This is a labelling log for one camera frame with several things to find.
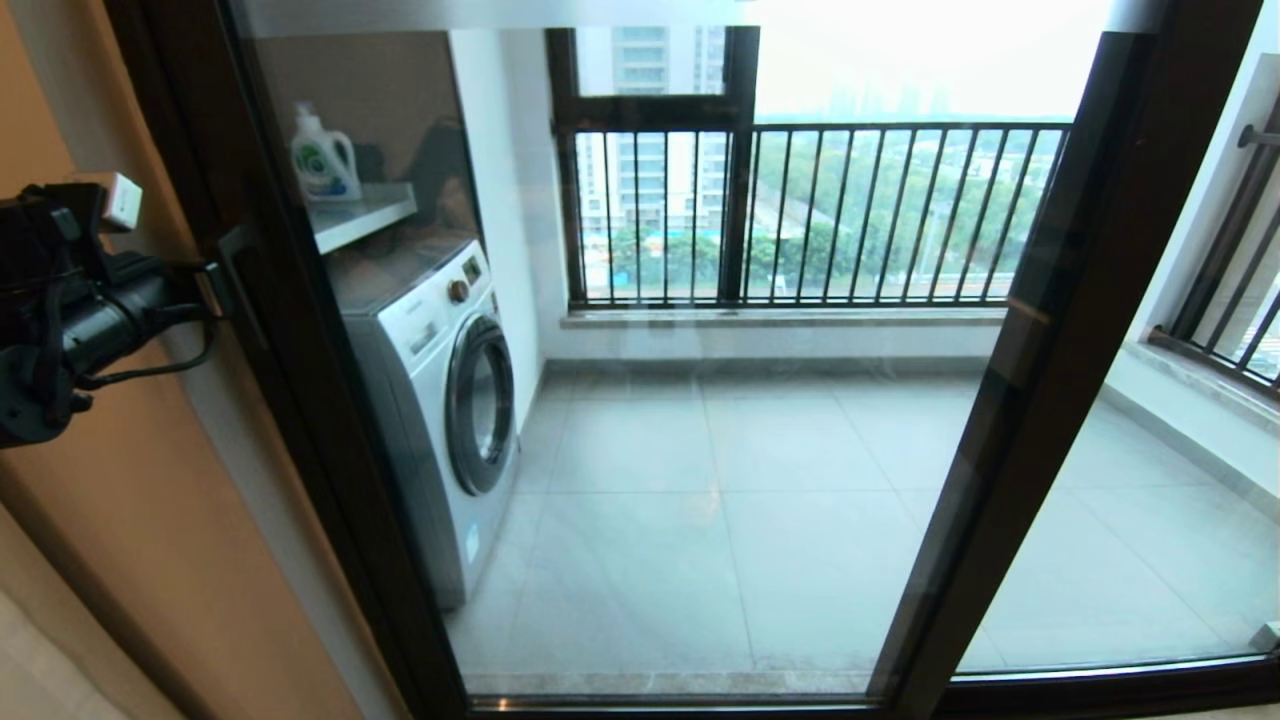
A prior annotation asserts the dark brown sliding glass door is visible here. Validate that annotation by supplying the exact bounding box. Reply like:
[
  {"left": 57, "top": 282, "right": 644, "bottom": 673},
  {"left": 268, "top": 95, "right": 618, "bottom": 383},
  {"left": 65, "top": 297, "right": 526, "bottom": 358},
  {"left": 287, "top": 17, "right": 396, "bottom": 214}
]
[{"left": 105, "top": 0, "right": 1263, "bottom": 720}]

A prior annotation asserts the long grey stone window sill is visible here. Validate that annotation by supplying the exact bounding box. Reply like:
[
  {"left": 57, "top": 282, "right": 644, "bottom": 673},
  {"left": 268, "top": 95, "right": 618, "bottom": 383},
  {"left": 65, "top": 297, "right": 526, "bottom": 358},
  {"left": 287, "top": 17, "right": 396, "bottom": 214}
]
[{"left": 560, "top": 305, "right": 1006, "bottom": 331}]

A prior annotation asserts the white front-load washing machine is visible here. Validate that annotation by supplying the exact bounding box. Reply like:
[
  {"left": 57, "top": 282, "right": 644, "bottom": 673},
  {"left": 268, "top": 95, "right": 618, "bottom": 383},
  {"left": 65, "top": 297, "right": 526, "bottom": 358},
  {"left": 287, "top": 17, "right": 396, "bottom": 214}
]
[{"left": 328, "top": 238, "right": 521, "bottom": 611}]

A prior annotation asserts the dark window frame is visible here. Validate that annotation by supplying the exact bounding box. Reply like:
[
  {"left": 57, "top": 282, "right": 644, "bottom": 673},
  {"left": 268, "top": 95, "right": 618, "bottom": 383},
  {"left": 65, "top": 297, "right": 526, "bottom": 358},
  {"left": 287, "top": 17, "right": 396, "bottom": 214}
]
[{"left": 545, "top": 28, "right": 761, "bottom": 309}]

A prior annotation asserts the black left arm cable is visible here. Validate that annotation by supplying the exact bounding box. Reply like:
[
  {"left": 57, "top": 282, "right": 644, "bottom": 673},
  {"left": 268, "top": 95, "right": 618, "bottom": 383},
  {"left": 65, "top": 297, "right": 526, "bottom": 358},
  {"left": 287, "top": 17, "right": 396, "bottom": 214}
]
[{"left": 75, "top": 318, "right": 216, "bottom": 391}]

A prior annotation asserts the long black balcony railing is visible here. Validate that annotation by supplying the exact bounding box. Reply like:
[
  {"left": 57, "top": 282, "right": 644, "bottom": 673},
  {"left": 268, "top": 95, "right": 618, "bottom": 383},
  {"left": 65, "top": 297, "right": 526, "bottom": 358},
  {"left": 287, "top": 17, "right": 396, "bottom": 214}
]
[{"left": 555, "top": 122, "right": 1071, "bottom": 309}]

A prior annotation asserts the black-framed balcony doorway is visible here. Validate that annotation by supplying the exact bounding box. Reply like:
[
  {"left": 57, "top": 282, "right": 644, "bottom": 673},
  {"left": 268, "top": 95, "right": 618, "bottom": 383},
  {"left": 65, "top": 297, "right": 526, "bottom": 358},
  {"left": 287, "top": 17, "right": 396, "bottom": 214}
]
[{"left": 100, "top": 0, "right": 1280, "bottom": 720}]

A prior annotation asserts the short grey stone side sill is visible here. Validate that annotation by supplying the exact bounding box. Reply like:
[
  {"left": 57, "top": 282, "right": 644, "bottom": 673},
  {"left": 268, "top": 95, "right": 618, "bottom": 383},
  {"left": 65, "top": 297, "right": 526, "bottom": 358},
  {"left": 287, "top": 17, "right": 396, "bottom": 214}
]
[{"left": 1120, "top": 340, "right": 1280, "bottom": 436}]

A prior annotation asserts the dark brown fixed glass panel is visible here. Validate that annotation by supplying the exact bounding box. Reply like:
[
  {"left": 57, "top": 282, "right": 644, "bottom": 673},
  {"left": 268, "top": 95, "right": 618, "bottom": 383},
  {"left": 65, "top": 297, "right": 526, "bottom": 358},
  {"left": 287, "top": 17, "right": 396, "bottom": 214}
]
[{"left": 880, "top": 0, "right": 1280, "bottom": 716}]

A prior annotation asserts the short black side railing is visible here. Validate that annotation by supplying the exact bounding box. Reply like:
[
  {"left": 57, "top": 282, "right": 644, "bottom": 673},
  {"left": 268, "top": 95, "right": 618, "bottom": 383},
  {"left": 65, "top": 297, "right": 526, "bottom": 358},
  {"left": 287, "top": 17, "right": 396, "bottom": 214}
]
[{"left": 1150, "top": 120, "right": 1280, "bottom": 401}]

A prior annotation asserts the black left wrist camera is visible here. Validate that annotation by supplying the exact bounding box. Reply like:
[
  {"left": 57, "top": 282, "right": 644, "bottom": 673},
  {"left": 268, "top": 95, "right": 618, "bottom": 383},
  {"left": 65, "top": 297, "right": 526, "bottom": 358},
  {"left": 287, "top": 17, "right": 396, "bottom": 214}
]
[{"left": 0, "top": 185, "right": 109, "bottom": 293}]

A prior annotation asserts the white cable plug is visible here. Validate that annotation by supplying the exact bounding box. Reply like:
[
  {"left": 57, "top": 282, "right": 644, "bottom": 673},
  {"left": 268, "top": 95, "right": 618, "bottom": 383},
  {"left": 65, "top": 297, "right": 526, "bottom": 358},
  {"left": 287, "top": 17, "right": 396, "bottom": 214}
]
[{"left": 95, "top": 172, "right": 143, "bottom": 233}]

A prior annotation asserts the white wall shelf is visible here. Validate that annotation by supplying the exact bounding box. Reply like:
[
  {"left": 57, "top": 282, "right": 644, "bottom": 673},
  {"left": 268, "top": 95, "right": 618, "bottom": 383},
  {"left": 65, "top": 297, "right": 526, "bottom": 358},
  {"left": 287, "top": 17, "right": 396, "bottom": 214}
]
[{"left": 305, "top": 183, "right": 418, "bottom": 257}]

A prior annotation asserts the white detergent bottle green label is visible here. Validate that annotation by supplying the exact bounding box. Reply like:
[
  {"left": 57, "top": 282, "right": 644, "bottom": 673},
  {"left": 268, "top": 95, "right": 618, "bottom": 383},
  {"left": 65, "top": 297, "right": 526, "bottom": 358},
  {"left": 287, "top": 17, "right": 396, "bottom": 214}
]
[{"left": 290, "top": 102, "right": 363, "bottom": 204}]

